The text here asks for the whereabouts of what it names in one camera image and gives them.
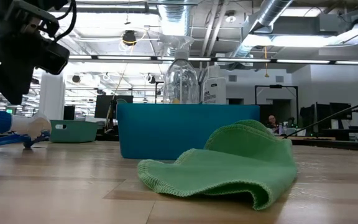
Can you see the white pillar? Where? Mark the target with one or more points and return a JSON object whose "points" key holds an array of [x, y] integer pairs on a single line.
{"points": [[51, 96]]}

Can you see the person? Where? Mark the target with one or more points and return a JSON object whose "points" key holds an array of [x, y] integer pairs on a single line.
{"points": [[272, 119]]}

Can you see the white labelled bottle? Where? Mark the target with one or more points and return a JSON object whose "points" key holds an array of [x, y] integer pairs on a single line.
{"points": [[213, 91]]}

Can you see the blue-trigger spray bottle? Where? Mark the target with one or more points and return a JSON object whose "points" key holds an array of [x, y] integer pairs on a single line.
{"points": [[3, 122]]}

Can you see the long light bar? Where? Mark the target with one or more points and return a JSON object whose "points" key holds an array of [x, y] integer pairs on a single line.
{"points": [[244, 60]]}

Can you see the black rectangular frame stand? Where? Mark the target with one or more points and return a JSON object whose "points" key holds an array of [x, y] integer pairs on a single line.
{"points": [[276, 86]]}

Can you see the black box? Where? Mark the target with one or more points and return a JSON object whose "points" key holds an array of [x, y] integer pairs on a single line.
{"points": [[69, 112]]}

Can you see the large teal basket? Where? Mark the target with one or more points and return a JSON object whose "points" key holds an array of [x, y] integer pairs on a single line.
{"points": [[121, 101]]}

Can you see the clear spray bottle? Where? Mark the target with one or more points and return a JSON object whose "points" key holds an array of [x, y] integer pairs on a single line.
{"points": [[180, 84]]}

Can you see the blue plastic bin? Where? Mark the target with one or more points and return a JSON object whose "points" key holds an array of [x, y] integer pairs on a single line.
{"points": [[166, 130]]}

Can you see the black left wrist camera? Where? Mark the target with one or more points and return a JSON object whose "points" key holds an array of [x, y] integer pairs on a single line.
{"points": [[54, 57]]}

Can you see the small teal bin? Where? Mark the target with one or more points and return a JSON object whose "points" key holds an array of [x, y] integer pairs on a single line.
{"points": [[79, 132]]}

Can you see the wide ribbed silver duct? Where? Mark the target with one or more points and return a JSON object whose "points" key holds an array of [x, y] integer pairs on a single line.
{"points": [[174, 18]]}

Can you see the black monitor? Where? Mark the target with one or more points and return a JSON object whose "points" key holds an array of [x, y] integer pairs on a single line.
{"points": [[340, 110], [104, 107]]}

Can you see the light green cloth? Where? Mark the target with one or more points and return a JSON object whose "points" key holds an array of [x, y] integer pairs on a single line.
{"points": [[222, 168]]}

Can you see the narrow silver duct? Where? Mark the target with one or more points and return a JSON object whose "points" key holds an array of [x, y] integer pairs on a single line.
{"points": [[272, 12]]}

